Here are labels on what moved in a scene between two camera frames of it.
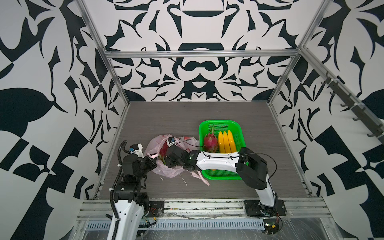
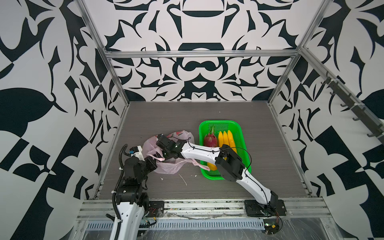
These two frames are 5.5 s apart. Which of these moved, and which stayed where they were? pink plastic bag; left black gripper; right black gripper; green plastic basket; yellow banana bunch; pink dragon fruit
Moved: pink plastic bag; right black gripper
Stayed: yellow banana bunch; pink dragon fruit; green plastic basket; left black gripper
